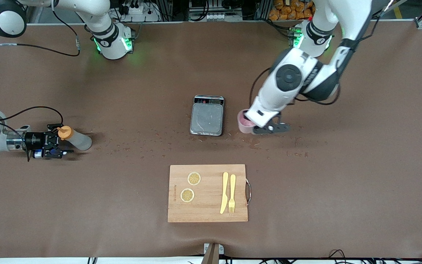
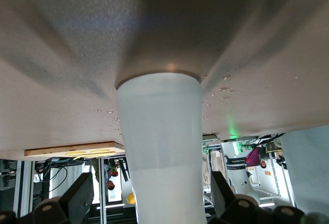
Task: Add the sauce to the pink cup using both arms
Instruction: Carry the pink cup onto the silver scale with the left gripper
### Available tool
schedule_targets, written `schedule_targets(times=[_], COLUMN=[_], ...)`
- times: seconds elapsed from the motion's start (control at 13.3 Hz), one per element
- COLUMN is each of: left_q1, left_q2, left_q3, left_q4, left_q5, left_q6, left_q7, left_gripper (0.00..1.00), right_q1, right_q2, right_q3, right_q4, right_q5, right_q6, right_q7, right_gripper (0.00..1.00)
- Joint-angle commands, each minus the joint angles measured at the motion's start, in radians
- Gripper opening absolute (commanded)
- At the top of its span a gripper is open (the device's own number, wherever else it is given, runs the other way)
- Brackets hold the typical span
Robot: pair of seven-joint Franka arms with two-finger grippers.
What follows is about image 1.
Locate yellow plastic fork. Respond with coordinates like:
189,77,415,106
228,174,236,214

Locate grey metal table bracket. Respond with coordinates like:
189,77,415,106
203,243,225,255

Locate pink plastic cup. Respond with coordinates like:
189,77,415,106
237,109,261,135

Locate yellow plastic knife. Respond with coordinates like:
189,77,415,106
220,172,229,215

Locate white power strip with plugs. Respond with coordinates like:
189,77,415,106
121,0,160,19

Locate silver digital kitchen scale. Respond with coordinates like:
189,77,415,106
190,95,225,136

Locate squeeze bottle with orange cap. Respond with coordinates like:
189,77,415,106
58,126,93,151

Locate orange snack bag pile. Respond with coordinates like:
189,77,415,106
269,0,316,21

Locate brown post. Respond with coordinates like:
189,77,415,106
201,243,220,264

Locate long white power strip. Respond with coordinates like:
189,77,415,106
189,11,243,22

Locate wooden cutting board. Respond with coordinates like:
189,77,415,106
167,164,249,223

